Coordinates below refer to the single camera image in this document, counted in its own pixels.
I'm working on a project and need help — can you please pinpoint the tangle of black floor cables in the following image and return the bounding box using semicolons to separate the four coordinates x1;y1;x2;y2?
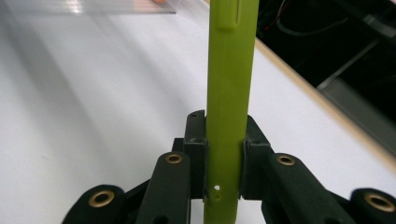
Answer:
275;0;349;37

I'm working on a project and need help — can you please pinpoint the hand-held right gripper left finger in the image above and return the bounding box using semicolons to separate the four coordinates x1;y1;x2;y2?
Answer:
172;109;208;200

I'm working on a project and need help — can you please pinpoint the clear plastic bin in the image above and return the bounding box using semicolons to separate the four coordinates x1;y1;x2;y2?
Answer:
0;0;177;15

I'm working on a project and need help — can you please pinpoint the white metal desk frame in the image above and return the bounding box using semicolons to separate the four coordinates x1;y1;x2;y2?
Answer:
316;12;396;157

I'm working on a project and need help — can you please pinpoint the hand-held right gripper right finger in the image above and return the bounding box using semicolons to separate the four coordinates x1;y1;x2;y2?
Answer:
239;114;276;201

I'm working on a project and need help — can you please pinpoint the green cartoon phone case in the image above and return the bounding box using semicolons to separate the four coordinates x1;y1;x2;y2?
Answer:
204;0;261;224

